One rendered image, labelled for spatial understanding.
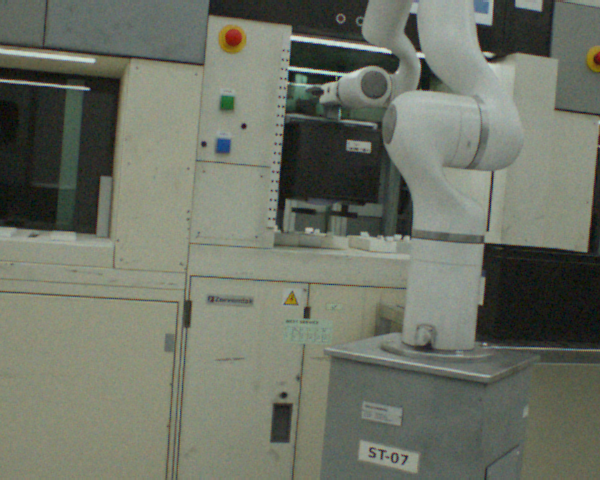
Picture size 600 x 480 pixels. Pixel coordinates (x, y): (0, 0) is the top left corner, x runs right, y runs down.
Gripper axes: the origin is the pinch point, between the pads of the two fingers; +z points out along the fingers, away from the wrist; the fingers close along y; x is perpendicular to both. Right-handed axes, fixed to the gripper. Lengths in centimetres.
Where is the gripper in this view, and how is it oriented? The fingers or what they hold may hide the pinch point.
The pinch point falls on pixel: (333, 97)
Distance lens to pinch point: 223.7
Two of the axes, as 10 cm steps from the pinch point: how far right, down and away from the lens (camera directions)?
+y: 9.7, 0.7, 2.5
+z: -2.5, -0.7, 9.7
